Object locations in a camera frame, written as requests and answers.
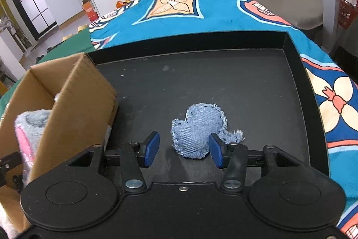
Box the grey and pink plush toy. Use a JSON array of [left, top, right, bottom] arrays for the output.
[[14, 109, 52, 186]]

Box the brown cardboard box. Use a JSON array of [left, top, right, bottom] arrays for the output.
[[0, 52, 118, 231]]

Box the blue printed blanket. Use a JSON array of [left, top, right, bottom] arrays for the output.
[[88, 0, 358, 239]]

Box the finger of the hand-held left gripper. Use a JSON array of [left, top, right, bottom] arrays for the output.
[[0, 151, 23, 187]]

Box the black tray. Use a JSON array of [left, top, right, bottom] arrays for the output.
[[84, 30, 330, 183]]

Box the blue denim stuffed toy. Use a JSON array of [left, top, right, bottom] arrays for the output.
[[170, 103, 246, 159]]

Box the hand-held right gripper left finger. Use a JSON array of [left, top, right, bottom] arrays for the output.
[[68, 131, 160, 193]]

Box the orange cardboard box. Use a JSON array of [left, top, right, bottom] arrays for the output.
[[82, 0, 99, 22]]

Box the red basket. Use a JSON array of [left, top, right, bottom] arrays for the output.
[[338, 0, 358, 29]]

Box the grey bench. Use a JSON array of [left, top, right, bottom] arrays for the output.
[[224, 0, 325, 31]]

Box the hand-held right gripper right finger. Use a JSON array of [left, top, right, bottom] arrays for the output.
[[208, 133, 309, 192]]

